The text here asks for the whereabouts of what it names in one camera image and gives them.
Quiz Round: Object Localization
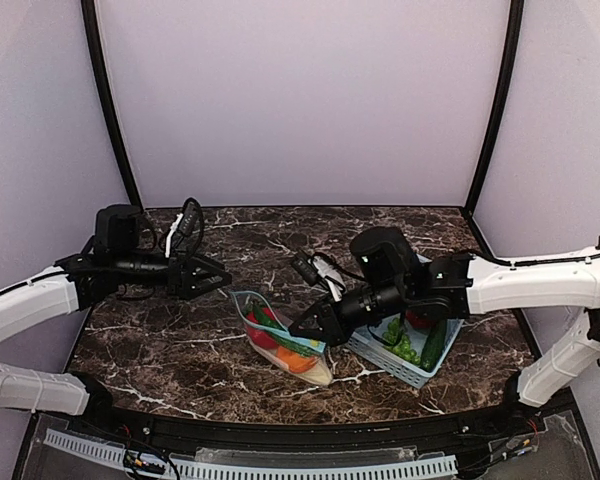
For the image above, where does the white slotted cable duct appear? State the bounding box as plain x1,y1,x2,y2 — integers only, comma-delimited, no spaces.
43,429,458,480

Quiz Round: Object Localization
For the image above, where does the black front rail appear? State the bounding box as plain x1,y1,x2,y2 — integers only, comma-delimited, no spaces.
69,407,533,453

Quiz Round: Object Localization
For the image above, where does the clear zip top bag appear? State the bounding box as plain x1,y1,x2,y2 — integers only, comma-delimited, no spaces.
230,291,333,387

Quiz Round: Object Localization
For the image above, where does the red tomato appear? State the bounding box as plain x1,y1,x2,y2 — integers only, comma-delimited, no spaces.
245,307,279,351

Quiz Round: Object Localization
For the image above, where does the green cucumber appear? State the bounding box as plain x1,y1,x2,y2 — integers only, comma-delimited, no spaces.
420,321,447,372

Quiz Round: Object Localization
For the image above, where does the pink red apple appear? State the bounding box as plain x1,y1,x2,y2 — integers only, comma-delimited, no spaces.
406,311,434,330

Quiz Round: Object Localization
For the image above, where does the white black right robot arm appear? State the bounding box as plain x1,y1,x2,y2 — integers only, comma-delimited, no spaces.
289,227,600,409

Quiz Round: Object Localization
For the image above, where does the light blue plastic basket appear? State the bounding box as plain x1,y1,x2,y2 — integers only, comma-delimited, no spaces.
342,253,465,390

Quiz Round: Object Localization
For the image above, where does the white radish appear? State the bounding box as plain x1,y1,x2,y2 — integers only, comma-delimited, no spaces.
264,350,333,386

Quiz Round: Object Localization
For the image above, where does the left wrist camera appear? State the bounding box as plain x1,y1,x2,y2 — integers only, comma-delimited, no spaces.
164,197,205,258

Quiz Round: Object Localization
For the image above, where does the green grapes bunch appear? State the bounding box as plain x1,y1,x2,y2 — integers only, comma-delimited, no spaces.
382,318,421,366

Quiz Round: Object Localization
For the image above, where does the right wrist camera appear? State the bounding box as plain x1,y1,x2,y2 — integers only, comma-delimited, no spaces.
291,251,347,301

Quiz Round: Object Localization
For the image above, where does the green leafy vegetable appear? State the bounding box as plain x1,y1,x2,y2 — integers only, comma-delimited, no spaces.
276,336,318,357

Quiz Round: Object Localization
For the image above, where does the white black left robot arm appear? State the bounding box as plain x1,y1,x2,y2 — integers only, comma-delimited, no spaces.
0,198,232,416

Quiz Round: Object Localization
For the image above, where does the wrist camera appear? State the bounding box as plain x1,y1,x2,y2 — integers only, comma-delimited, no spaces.
291,251,347,301
164,197,205,258

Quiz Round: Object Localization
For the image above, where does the orange fruit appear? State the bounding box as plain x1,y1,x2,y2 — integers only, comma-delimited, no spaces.
276,346,317,374

